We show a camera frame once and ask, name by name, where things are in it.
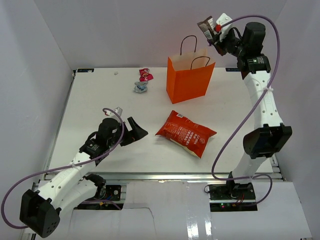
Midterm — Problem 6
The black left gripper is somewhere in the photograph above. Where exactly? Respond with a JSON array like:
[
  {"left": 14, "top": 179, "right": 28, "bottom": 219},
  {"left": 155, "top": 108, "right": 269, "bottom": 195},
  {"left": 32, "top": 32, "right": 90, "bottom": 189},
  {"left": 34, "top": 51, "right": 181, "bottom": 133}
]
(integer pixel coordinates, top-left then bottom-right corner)
[{"left": 107, "top": 117, "right": 148, "bottom": 148}]

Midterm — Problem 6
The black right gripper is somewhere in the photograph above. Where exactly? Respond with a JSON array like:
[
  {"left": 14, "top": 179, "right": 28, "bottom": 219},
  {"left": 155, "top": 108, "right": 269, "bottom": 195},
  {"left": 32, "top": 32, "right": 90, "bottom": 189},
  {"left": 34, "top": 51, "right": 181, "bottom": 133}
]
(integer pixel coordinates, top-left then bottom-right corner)
[{"left": 209, "top": 29, "right": 247, "bottom": 59}]

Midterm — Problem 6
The brown chocolate snack packet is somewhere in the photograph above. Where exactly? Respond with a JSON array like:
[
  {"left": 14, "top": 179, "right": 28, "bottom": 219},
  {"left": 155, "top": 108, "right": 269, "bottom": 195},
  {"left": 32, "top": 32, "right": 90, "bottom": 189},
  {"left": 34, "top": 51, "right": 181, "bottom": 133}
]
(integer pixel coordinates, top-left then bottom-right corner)
[{"left": 197, "top": 16, "right": 215, "bottom": 40}]

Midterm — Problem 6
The silver blue candy wrapper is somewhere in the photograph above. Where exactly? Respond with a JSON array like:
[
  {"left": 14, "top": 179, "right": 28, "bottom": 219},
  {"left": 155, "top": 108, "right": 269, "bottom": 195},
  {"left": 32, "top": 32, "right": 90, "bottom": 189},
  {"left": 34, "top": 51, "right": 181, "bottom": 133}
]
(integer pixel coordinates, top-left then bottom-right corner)
[{"left": 133, "top": 81, "right": 148, "bottom": 94}]

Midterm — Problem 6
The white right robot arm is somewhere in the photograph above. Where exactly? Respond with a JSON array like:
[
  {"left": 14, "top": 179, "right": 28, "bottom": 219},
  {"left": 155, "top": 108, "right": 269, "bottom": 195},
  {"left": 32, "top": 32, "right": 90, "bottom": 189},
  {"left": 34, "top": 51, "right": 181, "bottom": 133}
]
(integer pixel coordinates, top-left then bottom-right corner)
[{"left": 203, "top": 22, "right": 293, "bottom": 200}]

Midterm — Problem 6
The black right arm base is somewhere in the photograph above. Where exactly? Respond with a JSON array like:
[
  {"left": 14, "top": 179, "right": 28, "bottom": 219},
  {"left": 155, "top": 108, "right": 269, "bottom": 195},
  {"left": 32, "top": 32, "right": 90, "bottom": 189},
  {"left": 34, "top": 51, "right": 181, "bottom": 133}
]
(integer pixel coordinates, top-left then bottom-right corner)
[{"left": 203, "top": 183, "right": 256, "bottom": 204}]

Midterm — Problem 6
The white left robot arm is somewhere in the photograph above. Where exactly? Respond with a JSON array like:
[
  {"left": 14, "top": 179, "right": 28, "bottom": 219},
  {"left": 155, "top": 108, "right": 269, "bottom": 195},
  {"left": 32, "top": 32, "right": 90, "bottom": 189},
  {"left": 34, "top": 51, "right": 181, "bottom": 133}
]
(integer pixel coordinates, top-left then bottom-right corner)
[{"left": 19, "top": 117, "right": 148, "bottom": 238}]

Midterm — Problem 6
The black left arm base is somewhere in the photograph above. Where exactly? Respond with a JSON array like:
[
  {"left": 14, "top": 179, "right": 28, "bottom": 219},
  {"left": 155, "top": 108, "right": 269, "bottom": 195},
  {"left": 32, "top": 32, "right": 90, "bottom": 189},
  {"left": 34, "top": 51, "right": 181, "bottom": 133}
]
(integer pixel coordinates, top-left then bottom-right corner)
[{"left": 82, "top": 185, "right": 122, "bottom": 204}]

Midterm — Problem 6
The orange paper bag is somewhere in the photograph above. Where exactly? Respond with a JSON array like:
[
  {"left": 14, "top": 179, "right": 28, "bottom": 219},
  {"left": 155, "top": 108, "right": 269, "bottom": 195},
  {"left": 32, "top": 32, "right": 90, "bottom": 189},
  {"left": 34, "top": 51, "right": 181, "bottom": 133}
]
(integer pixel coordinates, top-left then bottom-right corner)
[{"left": 166, "top": 35, "right": 216, "bottom": 104}]

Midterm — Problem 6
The large red chips bag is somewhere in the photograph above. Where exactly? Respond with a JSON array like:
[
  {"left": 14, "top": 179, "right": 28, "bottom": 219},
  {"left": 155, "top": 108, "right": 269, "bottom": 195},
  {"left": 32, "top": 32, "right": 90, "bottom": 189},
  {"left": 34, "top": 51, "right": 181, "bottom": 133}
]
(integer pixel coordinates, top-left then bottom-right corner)
[{"left": 156, "top": 110, "right": 217, "bottom": 158}]

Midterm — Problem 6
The red candy wrapper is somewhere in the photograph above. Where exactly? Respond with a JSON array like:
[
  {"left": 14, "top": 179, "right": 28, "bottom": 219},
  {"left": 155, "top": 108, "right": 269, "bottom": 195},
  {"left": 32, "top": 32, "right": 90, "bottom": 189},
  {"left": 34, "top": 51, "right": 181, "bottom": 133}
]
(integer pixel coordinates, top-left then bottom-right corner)
[{"left": 139, "top": 68, "right": 154, "bottom": 82}]

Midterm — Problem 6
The white front cover board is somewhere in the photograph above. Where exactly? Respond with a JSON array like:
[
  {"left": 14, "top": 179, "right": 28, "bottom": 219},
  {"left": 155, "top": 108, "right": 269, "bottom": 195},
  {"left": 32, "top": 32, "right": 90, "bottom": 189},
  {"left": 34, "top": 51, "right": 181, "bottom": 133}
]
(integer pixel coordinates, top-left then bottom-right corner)
[{"left": 50, "top": 181, "right": 312, "bottom": 240}]

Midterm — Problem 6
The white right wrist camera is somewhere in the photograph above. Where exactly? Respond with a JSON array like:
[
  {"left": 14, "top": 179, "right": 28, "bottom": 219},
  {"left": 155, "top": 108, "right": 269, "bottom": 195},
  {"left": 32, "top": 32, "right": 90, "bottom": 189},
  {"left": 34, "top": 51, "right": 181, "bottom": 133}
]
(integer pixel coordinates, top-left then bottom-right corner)
[{"left": 214, "top": 13, "right": 233, "bottom": 42}]

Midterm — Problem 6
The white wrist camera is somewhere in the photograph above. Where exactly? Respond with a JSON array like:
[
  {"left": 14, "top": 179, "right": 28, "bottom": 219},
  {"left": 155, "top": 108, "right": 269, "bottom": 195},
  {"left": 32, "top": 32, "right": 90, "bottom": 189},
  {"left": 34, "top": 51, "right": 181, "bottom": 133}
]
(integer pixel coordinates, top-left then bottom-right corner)
[
  {"left": 113, "top": 107, "right": 123, "bottom": 116},
  {"left": 214, "top": 13, "right": 233, "bottom": 42}
]

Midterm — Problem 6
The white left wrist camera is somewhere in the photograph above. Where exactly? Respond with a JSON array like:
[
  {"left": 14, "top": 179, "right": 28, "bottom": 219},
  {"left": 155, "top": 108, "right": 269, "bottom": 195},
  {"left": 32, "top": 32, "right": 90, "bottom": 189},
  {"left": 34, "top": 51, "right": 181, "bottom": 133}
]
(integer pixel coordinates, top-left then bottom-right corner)
[{"left": 113, "top": 107, "right": 123, "bottom": 116}]

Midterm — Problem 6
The aluminium front table rail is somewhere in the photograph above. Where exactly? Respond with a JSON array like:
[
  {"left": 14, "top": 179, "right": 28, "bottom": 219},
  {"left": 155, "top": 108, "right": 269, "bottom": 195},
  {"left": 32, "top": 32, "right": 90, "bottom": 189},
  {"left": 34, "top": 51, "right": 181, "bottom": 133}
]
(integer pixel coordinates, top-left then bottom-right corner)
[{"left": 29, "top": 172, "right": 283, "bottom": 208}]

